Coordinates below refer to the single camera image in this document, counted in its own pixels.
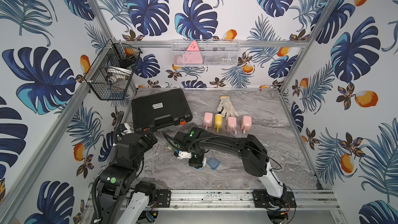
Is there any grey clear sharpener tray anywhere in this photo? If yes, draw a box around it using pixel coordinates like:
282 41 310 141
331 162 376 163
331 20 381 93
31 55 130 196
187 123 198 132

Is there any pink triangular object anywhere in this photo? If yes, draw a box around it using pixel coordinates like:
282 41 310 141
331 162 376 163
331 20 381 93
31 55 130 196
182 40 203 65

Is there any blue clear sharpener tray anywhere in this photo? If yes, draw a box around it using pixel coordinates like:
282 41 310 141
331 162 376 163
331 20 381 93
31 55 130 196
207 157 221 171

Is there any blue pencil sharpener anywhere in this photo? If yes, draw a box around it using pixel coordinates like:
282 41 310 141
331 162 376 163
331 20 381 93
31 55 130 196
187 157 207 170

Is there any pink pencil sharpener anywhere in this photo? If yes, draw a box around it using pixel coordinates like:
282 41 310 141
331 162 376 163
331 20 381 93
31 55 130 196
241 115 252 134
203 112 213 130
227 117 237 134

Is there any black wire basket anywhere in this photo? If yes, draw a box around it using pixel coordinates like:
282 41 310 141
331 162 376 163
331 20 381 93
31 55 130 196
84 39 143 101

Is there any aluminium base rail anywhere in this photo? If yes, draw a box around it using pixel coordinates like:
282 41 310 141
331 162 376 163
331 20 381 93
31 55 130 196
154 189 341 211

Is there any black plastic tool case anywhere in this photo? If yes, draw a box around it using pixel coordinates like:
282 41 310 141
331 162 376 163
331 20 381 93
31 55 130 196
131 89 193 133

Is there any yellow pencil sharpener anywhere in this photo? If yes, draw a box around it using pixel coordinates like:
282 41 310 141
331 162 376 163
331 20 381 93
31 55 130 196
214 114 223 132

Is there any white knit work glove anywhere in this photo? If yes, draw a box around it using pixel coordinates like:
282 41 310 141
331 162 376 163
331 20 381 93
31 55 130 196
217 95 239 119

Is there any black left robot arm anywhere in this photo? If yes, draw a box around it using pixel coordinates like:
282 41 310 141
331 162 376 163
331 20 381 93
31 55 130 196
91 112 158 224

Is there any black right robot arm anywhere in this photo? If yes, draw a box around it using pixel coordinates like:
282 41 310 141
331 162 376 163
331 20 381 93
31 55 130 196
162 127 297 210

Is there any clear wall-mounted shelf bin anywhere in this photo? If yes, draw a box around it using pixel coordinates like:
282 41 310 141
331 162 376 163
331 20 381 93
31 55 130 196
171 39 240 66

